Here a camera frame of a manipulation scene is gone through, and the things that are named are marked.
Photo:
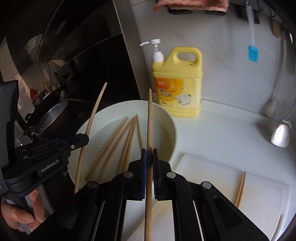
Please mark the lone wooden chopstick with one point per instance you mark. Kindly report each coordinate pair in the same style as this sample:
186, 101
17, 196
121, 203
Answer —
105, 149

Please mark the black gas stove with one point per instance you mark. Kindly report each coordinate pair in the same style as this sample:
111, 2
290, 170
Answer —
80, 46

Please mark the blue silicone brush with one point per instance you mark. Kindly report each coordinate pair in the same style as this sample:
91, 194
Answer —
252, 49

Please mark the white plastic cutting board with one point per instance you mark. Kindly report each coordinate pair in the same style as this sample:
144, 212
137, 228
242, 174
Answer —
265, 202

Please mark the pink dish cloth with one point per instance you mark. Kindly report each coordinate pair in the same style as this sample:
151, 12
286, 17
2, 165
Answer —
197, 5

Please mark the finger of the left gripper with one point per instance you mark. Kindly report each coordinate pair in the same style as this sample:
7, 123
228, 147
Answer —
72, 143

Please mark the condiment bottles in background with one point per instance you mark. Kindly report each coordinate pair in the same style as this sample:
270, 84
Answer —
42, 89

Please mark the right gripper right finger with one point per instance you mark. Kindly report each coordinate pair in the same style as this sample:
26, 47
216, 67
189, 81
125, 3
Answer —
168, 185

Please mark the yellow dish soap bottle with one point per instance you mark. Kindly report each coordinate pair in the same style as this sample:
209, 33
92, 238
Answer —
178, 79

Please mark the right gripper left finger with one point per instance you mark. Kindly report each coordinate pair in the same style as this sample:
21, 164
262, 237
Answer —
130, 184

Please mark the steel wok spatula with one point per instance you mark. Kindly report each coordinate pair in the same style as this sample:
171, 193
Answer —
282, 132

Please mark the person's left hand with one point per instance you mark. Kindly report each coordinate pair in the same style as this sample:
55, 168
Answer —
15, 216

